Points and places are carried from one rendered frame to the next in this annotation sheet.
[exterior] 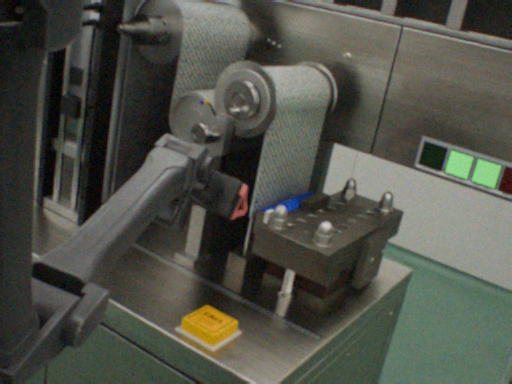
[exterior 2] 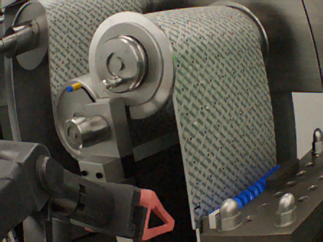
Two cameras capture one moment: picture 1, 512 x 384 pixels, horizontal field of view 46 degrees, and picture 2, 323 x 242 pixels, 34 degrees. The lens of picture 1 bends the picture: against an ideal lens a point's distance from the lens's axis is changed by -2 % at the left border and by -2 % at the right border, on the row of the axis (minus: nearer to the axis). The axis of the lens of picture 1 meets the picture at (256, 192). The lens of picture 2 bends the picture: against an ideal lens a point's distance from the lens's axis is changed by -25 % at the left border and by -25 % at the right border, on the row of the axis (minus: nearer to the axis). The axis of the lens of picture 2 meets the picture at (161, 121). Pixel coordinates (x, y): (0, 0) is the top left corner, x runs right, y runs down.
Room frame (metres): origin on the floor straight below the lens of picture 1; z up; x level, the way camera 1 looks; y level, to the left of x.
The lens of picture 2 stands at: (0.37, -0.14, 1.33)
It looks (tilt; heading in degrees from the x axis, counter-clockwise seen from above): 11 degrees down; 12
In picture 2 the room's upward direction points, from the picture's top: 10 degrees counter-clockwise
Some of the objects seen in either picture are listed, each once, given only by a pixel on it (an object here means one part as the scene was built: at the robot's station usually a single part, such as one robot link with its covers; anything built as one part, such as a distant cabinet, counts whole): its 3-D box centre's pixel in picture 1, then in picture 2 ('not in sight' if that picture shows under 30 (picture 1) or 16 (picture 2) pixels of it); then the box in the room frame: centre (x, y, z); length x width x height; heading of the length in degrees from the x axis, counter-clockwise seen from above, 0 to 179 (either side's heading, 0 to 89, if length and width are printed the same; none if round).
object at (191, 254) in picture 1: (203, 191); (118, 214); (1.17, 0.11, 1.05); 0.06 x 0.05 x 0.31; 150
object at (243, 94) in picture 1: (241, 99); (120, 63); (1.17, 0.06, 1.25); 0.07 x 0.02 x 0.07; 60
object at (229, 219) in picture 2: (279, 216); (228, 213); (1.11, -0.05, 1.05); 0.04 x 0.04 x 0.04
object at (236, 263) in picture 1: (272, 247); not in sight; (1.26, -0.06, 0.92); 0.28 x 0.04 x 0.04; 150
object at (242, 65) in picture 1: (245, 99); (127, 60); (1.18, 0.06, 1.25); 0.15 x 0.01 x 0.15; 60
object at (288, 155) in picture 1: (288, 166); (237, 142); (1.26, -0.06, 1.11); 0.23 x 0.01 x 0.18; 150
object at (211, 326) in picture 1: (209, 325); not in sight; (0.90, 0.03, 0.91); 0.07 x 0.07 x 0.02; 60
